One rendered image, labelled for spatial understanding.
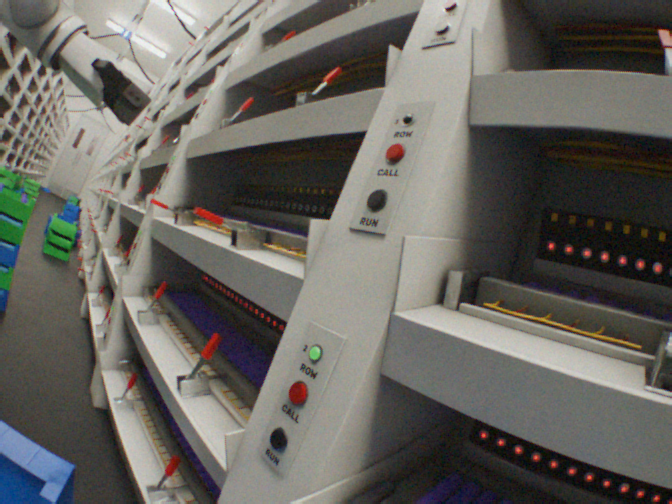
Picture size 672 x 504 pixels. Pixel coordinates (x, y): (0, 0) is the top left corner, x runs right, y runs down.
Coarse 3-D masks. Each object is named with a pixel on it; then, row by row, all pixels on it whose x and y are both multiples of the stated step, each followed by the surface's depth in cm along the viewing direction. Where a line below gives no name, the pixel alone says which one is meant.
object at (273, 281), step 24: (168, 216) 77; (264, 216) 73; (288, 216) 66; (168, 240) 63; (192, 240) 52; (216, 240) 48; (312, 240) 30; (216, 264) 44; (240, 264) 39; (264, 264) 35; (288, 264) 36; (240, 288) 39; (264, 288) 35; (288, 288) 32; (288, 312) 32
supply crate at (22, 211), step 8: (0, 192) 71; (8, 192) 85; (0, 200) 72; (8, 200) 74; (16, 200) 77; (32, 200) 82; (0, 208) 72; (8, 208) 75; (16, 208) 77; (24, 208) 80; (32, 208) 82; (16, 216) 78; (24, 216) 80
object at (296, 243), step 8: (200, 224) 60; (208, 224) 59; (216, 224) 58; (232, 224) 53; (240, 224) 51; (224, 232) 51; (272, 232) 45; (280, 232) 44; (272, 240) 45; (280, 240) 43; (288, 240) 42; (296, 240) 41; (304, 240) 40; (272, 248) 41; (280, 248) 40; (288, 248) 42; (296, 248) 40; (304, 248) 39; (304, 256) 37
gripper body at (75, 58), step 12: (84, 36) 31; (72, 48) 31; (84, 48) 32; (96, 48) 33; (60, 60) 31; (72, 60) 31; (84, 60) 32; (72, 72) 33; (84, 72) 33; (96, 72) 34; (84, 84) 35; (96, 84) 34; (96, 96) 36
